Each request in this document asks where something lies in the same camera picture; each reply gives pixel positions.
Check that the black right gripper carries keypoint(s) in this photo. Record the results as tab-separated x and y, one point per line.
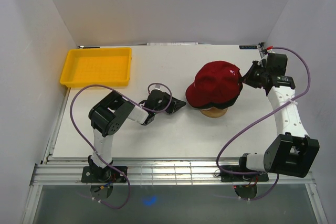
249	74

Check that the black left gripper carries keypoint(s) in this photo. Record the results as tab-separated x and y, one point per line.
175	103

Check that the dark red LA cap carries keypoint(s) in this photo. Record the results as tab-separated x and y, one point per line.
217	81

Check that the black NY cap red brim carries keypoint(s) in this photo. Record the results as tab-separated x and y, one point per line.
220	106

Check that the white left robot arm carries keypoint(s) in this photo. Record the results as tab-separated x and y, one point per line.
107	117

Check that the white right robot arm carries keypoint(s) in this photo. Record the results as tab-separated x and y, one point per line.
293	151

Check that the black blue logo sticker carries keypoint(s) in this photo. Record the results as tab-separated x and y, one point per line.
248	47

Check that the wooden hat stand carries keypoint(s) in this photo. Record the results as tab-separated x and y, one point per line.
214	112

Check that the yellow plastic tray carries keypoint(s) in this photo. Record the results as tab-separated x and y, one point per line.
107	66

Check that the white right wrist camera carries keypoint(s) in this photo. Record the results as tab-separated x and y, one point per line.
264	55

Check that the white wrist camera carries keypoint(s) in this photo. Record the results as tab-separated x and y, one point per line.
264	55
157	87

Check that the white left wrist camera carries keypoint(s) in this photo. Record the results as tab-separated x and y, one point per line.
157	87

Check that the aluminium front rail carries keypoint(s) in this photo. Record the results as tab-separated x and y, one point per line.
141	172

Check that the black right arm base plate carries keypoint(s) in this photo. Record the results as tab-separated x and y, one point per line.
227	177

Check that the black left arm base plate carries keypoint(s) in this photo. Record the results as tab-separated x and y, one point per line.
113	176

